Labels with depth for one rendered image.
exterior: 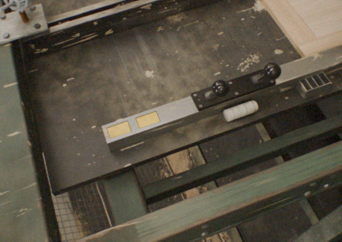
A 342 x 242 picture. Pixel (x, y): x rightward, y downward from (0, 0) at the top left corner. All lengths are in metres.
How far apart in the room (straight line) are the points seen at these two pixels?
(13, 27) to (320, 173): 0.82
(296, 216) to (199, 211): 2.01
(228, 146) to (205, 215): 2.40
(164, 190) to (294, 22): 0.58
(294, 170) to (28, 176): 0.54
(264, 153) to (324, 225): 0.72
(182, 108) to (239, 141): 2.17
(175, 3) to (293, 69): 0.38
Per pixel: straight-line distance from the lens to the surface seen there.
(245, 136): 3.07
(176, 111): 0.96
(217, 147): 3.31
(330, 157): 0.92
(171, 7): 1.20
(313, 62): 1.08
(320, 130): 1.08
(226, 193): 0.85
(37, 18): 1.14
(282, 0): 1.25
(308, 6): 1.25
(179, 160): 3.73
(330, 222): 1.66
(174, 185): 0.97
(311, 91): 1.04
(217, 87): 0.85
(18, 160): 0.90
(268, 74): 0.89
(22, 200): 0.86
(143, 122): 0.95
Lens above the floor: 2.10
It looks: 33 degrees down
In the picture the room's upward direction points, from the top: 90 degrees counter-clockwise
